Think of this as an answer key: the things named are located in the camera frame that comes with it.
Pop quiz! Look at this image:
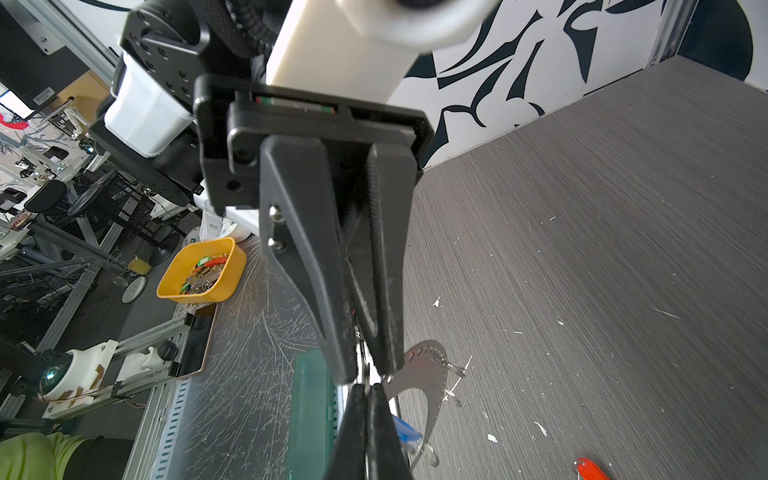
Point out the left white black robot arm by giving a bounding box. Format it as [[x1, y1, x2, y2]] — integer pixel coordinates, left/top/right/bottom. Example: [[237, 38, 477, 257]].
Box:
[[99, 1, 433, 384]]

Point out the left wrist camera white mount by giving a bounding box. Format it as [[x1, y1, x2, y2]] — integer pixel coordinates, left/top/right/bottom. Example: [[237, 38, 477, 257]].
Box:
[[263, 0, 502, 104]]

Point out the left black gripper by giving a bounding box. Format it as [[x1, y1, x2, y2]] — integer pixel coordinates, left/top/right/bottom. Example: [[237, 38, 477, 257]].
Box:
[[193, 74, 434, 384]]

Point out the yellow tray with keys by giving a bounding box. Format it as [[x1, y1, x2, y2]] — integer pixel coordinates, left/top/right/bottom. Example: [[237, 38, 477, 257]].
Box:
[[156, 237, 247, 304]]

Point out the blue key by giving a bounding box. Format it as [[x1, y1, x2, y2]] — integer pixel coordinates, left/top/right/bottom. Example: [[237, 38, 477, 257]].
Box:
[[392, 414, 423, 455]]

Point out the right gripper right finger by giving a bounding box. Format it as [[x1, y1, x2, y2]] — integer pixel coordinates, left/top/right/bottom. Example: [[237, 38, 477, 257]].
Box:
[[365, 383, 413, 480]]

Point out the white slotted cable duct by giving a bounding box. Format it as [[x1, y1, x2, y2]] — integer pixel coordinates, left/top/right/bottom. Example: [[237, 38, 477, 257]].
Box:
[[148, 378, 191, 480]]

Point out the dark green pad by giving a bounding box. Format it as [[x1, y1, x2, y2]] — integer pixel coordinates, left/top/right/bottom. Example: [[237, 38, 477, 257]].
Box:
[[285, 349, 336, 480]]

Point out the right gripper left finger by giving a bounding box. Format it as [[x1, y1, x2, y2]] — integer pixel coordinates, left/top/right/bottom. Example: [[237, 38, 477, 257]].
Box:
[[324, 384, 367, 480]]

